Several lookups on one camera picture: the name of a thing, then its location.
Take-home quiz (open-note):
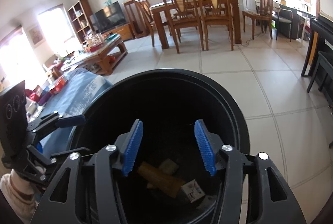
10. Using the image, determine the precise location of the tall wooden side stand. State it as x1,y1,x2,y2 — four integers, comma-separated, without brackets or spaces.
123,0,149,38

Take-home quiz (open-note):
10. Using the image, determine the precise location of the blue tablecloth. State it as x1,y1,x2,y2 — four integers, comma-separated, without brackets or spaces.
38,68,112,157

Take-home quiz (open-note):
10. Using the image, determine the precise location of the wooden tv stand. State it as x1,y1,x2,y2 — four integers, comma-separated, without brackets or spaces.
102,23,135,41

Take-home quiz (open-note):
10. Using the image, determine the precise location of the wooden dining table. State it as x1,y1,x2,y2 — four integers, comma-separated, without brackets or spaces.
150,0,243,50

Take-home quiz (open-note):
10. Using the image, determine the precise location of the black piano bench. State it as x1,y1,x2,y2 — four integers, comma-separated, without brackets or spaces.
307,51,333,108

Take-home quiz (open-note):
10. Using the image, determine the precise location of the left white gloved hand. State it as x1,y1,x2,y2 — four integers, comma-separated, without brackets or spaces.
1,169,38,223

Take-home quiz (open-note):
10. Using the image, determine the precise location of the wooden dining chair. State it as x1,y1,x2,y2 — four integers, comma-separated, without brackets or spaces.
198,0,234,51
163,0,204,54

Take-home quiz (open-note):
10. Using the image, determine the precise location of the black flat television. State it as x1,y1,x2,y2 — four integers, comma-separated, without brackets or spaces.
89,2,126,33

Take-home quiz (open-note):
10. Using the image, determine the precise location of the wooden dining chair left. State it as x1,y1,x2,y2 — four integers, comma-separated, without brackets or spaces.
163,0,204,54

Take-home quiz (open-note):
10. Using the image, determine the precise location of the black round trash bin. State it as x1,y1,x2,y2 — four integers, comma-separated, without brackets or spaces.
68,69,250,223

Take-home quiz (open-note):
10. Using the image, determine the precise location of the brown box in bin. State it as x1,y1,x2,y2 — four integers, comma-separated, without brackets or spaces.
138,163,186,198

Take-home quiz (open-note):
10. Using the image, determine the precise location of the wooden dining chair right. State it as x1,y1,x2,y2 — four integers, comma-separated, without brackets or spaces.
198,0,234,51

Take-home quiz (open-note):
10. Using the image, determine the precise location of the white carton in bin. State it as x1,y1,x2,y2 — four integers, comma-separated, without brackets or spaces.
181,179,205,203

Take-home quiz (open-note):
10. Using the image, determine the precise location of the black piano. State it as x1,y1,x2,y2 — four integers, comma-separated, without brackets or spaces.
301,14,332,77

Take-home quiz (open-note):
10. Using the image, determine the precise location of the wooden bookshelf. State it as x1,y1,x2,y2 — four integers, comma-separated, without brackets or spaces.
67,0,95,45

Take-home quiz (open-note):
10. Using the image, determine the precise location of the wooden coffee table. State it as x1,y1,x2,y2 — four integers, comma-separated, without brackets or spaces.
61,34,128,75

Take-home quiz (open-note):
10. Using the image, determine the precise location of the wooden chair by window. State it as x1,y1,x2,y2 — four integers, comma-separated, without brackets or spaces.
242,0,273,39

